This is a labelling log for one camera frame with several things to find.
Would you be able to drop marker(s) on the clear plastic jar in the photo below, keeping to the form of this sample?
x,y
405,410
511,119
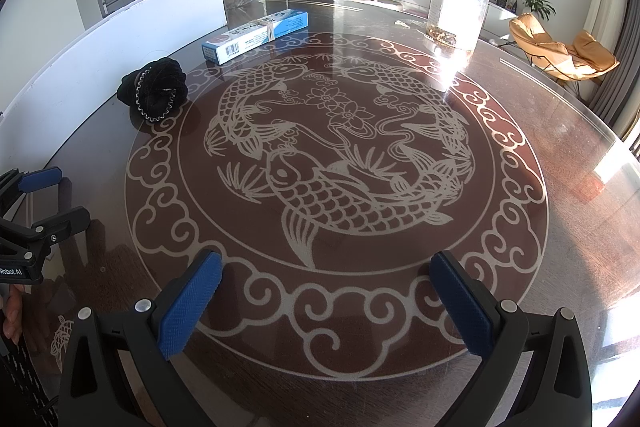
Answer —
x,y
460,2

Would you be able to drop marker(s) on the person's left hand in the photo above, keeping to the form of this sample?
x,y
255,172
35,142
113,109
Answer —
x,y
14,317

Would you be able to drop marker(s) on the grey curtain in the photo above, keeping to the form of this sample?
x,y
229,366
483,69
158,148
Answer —
x,y
622,77

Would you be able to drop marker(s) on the orange lounge chair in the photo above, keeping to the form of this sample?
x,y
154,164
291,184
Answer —
x,y
537,39
592,57

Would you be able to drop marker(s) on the black white-patterned clothing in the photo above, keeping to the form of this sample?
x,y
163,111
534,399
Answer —
x,y
20,387

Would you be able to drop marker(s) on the glass desktop with fish pattern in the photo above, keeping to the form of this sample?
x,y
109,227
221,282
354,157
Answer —
x,y
575,232

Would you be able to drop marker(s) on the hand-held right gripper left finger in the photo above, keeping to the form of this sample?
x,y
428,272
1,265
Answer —
x,y
192,302

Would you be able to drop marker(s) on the white partition board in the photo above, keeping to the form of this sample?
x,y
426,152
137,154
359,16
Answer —
x,y
100,57

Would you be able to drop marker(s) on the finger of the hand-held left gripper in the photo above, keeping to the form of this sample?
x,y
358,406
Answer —
x,y
42,179
65,222

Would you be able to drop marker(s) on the brown pieces pile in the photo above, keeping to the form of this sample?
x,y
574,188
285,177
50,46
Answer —
x,y
442,34

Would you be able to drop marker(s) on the blue white long box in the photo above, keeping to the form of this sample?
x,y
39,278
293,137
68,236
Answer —
x,y
255,34

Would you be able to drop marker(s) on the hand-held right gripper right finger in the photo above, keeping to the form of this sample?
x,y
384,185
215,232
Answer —
x,y
462,307

